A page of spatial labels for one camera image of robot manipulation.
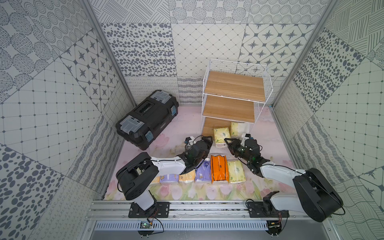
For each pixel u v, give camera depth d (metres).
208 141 0.78
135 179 0.45
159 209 0.73
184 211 0.75
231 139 0.85
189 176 0.82
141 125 0.86
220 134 0.88
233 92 0.70
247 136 0.83
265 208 0.66
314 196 0.42
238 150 0.77
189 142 0.82
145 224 0.72
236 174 0.82
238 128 1.01
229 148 0.80
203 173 0.84
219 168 0.81
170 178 0.79
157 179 0.79
